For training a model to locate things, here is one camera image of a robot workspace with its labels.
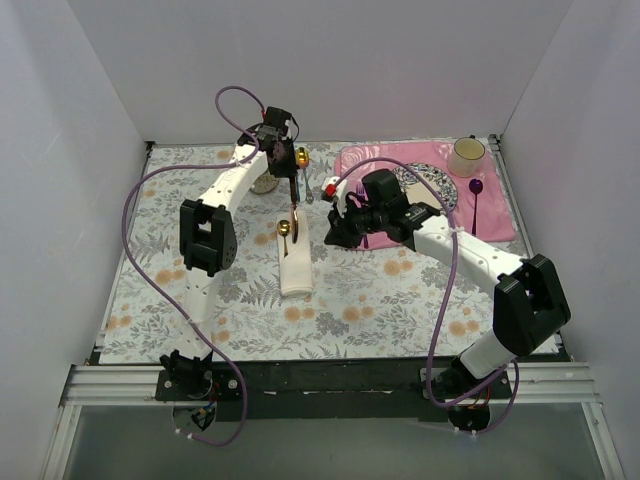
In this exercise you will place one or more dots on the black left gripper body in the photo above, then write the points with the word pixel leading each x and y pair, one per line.
pixel 290 170

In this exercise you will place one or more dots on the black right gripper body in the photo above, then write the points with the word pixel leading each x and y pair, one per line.
pixel 341 226

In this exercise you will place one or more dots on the white cloth napkin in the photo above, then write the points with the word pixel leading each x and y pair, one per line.
pixel 295 271

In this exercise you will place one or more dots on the rose gold knife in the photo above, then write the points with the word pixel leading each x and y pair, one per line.
pixel 295 198

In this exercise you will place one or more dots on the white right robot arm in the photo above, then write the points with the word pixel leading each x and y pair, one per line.
pixel 529 304

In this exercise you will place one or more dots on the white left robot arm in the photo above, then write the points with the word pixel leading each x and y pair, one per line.
pixel 207 237

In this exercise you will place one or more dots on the rainbow gold spoon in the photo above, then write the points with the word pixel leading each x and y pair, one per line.
pixel 303 161

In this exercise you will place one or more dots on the woven round coaster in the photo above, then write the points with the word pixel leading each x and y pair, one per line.
pixel 264 184

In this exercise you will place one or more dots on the blue floral plate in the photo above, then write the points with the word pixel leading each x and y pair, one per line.
pixel 439 181

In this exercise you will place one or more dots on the purple fork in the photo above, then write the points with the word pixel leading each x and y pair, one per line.
pixel 360 191

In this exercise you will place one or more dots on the purple spoon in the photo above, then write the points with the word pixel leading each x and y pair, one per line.
pixel 476 187

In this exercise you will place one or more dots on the pink floral placemat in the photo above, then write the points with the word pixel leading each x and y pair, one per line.
pixel 494 222

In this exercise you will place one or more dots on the cream enamel mug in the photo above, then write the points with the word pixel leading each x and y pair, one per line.
pixel 466 156

